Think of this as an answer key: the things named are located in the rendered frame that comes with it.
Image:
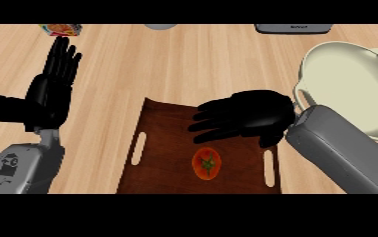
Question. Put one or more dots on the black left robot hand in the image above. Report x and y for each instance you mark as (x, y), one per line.
(52, 91)

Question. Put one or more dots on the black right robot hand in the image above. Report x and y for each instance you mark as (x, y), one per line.
(256, 112)

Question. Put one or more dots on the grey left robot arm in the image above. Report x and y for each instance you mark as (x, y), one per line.
(30, 167)

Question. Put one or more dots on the red tomato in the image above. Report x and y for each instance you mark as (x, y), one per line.
(206, 163)

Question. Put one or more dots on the cream white pot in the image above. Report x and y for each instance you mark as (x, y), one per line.
(340, 81)

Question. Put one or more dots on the brown wooden tray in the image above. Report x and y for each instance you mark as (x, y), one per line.
(172, 147)

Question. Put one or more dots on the colourful printed box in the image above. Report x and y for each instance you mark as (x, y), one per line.
(61, 29)

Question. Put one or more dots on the dark grey flat appliance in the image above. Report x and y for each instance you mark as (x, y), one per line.
(293, 28)

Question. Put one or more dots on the grey round object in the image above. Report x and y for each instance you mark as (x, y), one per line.
(160, 26)

